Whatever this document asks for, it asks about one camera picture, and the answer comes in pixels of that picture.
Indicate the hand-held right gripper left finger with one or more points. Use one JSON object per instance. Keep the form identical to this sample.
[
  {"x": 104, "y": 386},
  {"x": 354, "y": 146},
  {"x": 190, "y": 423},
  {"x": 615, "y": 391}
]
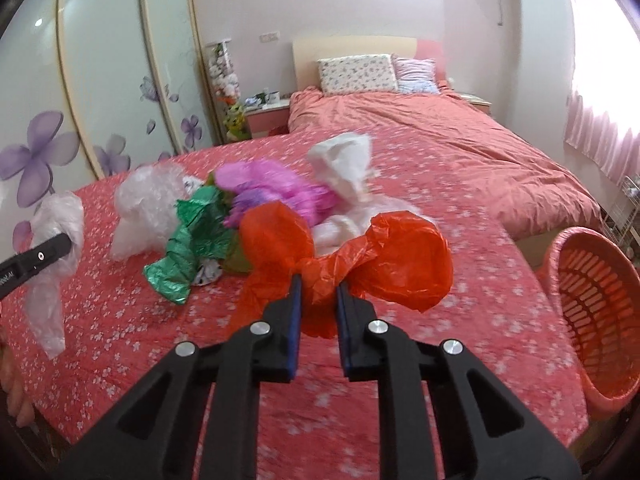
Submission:
[{"x": 296, "y": 325}]

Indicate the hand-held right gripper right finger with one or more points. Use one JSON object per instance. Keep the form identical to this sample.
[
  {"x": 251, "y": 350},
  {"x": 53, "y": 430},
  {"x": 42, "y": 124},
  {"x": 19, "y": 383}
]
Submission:
[{"x": 343, "y": 330}]

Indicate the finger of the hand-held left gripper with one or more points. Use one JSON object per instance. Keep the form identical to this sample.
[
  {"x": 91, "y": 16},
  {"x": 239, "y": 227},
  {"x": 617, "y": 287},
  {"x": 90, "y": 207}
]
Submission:
[{"x": 45, "y": 255}]

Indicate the translucent white plastic bag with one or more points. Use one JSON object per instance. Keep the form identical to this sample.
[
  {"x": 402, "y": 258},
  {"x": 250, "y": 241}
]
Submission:
[{"x": 50, "y": 310}]

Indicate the orange plastic bag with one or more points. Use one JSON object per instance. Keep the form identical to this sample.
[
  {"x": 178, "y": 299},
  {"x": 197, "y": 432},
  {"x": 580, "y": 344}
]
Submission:
[{"x": 400, "y": 260}]

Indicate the magenta plastic bag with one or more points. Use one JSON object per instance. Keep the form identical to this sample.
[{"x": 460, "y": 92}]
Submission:
[{"x": 285, "y": 182}]

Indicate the orange plastic laundry basket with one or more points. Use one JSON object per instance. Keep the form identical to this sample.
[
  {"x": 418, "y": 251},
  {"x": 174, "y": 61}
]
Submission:
[{"x": 565, "y": 270}]

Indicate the person's left hand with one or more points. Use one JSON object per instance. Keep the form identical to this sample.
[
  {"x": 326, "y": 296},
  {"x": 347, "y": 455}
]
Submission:
[{"x": 19, "y": 402}]

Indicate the clear bubble plastic bag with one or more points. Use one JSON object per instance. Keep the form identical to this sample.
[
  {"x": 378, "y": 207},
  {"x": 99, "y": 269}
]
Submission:
[{"x": 145, "y": 210}]

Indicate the red floral blanket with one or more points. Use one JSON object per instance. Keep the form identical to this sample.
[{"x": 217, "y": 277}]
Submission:
[{"x": 125, "y": 335}]

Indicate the purple plastic bag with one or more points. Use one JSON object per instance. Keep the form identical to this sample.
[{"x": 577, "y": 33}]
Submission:
[{"x": 250, "y": 206}]

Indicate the green foil bag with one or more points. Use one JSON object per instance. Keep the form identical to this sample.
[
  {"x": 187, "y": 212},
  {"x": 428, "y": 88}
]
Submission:
[{"x": 185, "y": 255}]

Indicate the wardrobe with purple flower doors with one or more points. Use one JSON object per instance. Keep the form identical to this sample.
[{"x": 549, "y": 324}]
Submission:
[{"x": 100, "y": 60}]

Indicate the pink nightstand with mug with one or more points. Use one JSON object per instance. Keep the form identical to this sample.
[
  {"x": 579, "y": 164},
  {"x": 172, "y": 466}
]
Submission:
[{"x": 265, "y": 120}]

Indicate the yellow green plush toy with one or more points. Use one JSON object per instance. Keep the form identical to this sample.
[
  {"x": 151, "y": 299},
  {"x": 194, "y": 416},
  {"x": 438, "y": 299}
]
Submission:
[{"x": 236, "y": 122}]

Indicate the red duvet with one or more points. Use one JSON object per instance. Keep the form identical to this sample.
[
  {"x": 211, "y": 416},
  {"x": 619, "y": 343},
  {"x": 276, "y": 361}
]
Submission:
[{"x": 425, "y": 135}]

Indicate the white floral pillow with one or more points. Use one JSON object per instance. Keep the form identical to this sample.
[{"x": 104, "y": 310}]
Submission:
[{"x": 355, "y": 74}]

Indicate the pink striped pillow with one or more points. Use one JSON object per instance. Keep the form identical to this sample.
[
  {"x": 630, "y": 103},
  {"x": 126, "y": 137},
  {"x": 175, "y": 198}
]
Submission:
[{"x": 415, "y": 76}]

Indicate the beige and pink headboard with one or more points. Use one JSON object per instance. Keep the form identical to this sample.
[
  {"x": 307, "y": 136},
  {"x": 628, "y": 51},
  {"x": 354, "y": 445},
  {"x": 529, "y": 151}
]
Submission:
[{"x": 310, "y": 47}]

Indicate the pink curtain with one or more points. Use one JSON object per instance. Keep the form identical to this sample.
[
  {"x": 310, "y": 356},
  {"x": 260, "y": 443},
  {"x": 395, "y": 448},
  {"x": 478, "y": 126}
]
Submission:
[{"x": 600, "y": 85}]

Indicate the white air conditioner pipe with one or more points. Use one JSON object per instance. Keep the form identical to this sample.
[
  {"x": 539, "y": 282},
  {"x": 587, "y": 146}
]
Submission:
[{"x": 498, "y": 0}]

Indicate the white wall socket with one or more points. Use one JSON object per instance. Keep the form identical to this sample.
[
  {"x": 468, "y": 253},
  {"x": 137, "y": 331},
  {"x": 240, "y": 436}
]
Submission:
[{"x": 268, "y": 37}]

